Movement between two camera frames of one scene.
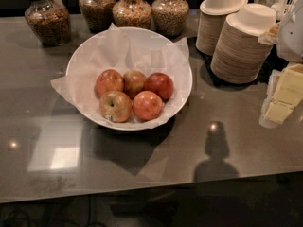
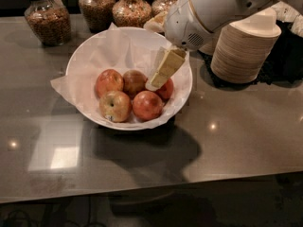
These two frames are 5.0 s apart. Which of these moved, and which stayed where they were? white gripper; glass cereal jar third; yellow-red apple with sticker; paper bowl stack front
Moved: white gripper
Stayed: paper bowl stack front; glass cereal jar third; yellow-red apple with sticker
